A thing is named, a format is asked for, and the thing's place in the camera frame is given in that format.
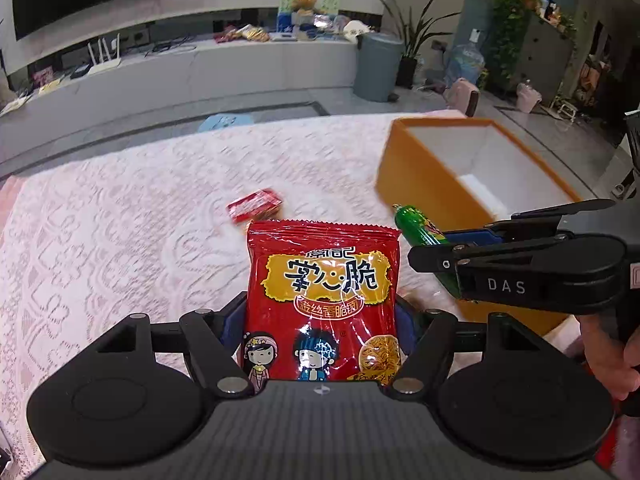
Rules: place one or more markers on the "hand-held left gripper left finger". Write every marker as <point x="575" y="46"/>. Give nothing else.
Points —
<point x="229" y="329"/>

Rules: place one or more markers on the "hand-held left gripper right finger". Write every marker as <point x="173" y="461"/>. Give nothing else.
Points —
<point x="407" y="331"/>

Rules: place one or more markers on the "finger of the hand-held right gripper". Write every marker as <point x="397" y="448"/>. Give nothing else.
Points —
<point x="475" y="234"/>
<point x="435" y="256"/>

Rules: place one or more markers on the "green sausage snack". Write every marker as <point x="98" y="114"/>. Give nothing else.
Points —
<point x="415" y="225"/>

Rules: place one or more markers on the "orange cardboard box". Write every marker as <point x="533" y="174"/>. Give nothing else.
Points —
<point x="415" y="170"/>

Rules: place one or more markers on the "red noodle snack packet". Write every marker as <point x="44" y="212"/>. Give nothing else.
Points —
<point x="320" y="260"/>

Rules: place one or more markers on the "person's right hand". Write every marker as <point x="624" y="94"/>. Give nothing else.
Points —
<point x="602" y="360"/>

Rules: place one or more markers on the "small red snack packet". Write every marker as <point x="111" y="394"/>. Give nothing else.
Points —
<point x="255" y="205"/>

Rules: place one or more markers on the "pink space heater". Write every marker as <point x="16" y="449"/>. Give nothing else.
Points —
<point x="462" y="97"/>

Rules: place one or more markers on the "small pink bin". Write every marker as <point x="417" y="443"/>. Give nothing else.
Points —
<point x="529" y="97"/>

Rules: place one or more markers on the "blue water bottle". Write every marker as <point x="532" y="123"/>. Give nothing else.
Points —
<point x="465" y="62"/>

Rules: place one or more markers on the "grey cabinet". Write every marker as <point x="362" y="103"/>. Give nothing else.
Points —
<point x="545" y="60"/>

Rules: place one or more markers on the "grey trash bin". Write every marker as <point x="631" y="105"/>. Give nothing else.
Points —
<point x="377" y="65"/>

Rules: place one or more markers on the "blue plastic stool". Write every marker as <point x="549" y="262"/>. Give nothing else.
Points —
<point x="222" y="122"/>

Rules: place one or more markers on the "potted long-leaf plant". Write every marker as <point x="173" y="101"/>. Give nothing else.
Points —
<point x="415" y="35"/>

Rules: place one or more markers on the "green leafy plant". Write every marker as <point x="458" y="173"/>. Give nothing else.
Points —
<point x="512" y="20"/>

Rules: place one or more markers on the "grey tv bench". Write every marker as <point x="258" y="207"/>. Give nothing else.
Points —
<point x="200" y="75"/>

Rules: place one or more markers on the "brown teddy bear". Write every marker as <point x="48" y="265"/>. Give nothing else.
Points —
<point x="305" y="2"/>

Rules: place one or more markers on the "white router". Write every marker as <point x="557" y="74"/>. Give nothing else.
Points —
<point x="105" y="62"/>

